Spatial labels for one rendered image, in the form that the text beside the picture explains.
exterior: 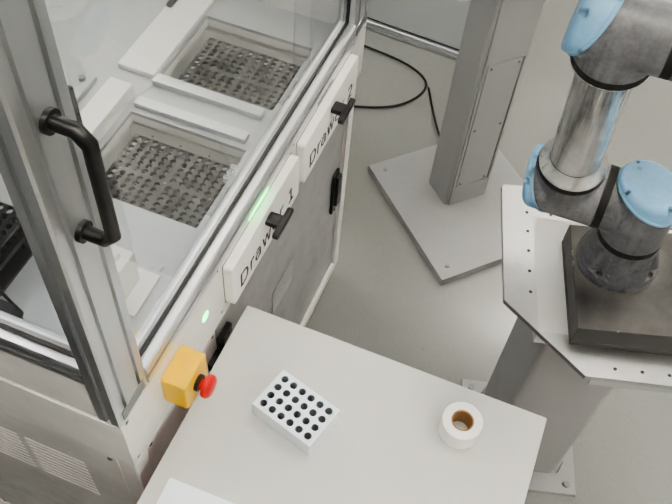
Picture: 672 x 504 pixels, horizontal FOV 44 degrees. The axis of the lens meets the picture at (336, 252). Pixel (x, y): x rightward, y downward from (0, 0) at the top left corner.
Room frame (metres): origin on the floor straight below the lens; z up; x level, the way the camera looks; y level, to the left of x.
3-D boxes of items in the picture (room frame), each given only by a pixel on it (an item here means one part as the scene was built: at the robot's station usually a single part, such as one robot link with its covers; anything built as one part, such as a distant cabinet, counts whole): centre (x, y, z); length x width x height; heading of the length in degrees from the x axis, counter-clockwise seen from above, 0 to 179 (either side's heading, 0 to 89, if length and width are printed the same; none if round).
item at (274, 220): (0.92, 0.11, 0.91); 0.07 x 0.04 x 0.01; 163
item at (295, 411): (0.61, 0.04, 0.78); 0.12 x 0.08 x 0.04; 58
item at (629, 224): (0.97, -0.52, 0.99); 0.13 x 0.12 x 0.14; 72
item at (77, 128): (0.51, 0.25, 1.45); 0.05 x 0.03 x 0.19; 73
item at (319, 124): (1.23, 0.04, 0.87); 0.29 x 0.02 x 0.11; 163
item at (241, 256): (0.93, 0.14, 0.87); 0.29 x 0.02 x 0.11; 163
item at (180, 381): (0.61, 0.22, 0.88); 0.07 x 0.05 x 0.07; 163
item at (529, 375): (0.97, -0.53, 0.38); 0.30 x 0.30 x 0.76; 89
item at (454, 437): (0.62, -0.24, 0.78); 0.07 x 0.07 x 0.04
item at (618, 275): (0.97, -0.53, 0.87); 0.15 x 0.15 x 0.10
